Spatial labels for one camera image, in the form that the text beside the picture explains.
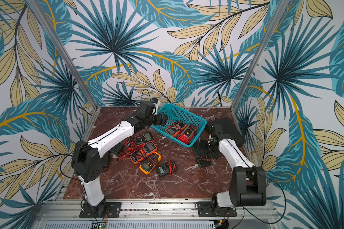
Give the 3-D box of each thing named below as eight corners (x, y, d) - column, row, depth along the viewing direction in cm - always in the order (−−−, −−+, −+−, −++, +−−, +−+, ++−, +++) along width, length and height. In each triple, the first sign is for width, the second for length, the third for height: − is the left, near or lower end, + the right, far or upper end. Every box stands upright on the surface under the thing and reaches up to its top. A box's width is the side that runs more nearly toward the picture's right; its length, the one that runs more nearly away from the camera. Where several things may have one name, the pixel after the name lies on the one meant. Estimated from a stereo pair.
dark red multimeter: (128, 153, 95) (127, 150, 92) (125, 143, 100) (123, 140, 97) (155, 142, 101) (155, 139, 97) (151, 133, 106) (150, 129, 102)
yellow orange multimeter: (138, 169, 89) (137, 166, 85) (155, 152, 96) (154, 149, 93) (146, 176, 86) (145, 173, 83) (162, 158, 93) (162, 155, 90)
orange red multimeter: (133, 166, 89) (132, 164, 86) (128, 158, 93) (127, 155, 90) (158, 150, 96) (158, 148, 93) (153, 143, 100) (152, 140, 97)
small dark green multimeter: (162, 180, 85) (161, 177, 81) (157, 170, 88) (156, 167, 85) (178, 170, 88) (178, 168, 85) (172, 161, 92) (172, 158, 89)
